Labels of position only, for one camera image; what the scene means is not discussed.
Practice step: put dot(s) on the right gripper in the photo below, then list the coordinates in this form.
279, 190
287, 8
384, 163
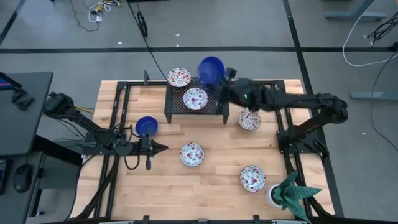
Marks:
236, 91

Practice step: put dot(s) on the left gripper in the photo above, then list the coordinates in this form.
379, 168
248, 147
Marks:
148, 147

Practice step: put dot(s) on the blue plastic bowl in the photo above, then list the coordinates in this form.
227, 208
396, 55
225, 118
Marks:
210, 70
146, 126

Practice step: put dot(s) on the red floral bowl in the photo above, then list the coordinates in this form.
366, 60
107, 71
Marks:
195, 98
192, 154
252, 179

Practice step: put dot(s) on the dark-rimmed floral bowl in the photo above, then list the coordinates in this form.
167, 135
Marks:
248, 122
179, 77

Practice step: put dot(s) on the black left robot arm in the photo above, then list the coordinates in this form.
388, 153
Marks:
102, 137

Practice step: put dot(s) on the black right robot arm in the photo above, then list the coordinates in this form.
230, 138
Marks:
295, 99

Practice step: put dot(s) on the black perforated metal rack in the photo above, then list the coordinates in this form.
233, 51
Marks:
174, 102

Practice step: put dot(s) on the black floor box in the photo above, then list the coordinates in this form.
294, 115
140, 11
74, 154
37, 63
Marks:
146, 1

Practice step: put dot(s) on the dark grey side table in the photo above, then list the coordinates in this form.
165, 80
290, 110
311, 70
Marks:
46, 186

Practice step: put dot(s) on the white plant pot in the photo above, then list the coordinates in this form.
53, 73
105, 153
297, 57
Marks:
269, 197

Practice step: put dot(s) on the green artificial plant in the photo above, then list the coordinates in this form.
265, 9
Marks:
292, 194

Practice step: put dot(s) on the black desk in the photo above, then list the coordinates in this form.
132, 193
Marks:
28, 130

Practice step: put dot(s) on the black computer mouse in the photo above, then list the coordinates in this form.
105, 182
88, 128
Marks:
22, 177

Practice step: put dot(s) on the black screen stand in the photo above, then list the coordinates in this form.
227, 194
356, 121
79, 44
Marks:
23, 99

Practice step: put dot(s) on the grey table foot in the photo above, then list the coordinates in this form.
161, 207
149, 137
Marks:
354, 15
373, 93

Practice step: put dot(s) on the dark keyboard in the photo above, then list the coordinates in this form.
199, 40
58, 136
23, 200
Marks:
2, 177

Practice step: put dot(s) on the computer screen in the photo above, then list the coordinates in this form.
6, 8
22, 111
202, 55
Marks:
7, 82

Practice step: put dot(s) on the black aluminium table frame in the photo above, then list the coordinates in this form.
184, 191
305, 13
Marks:
133, 83

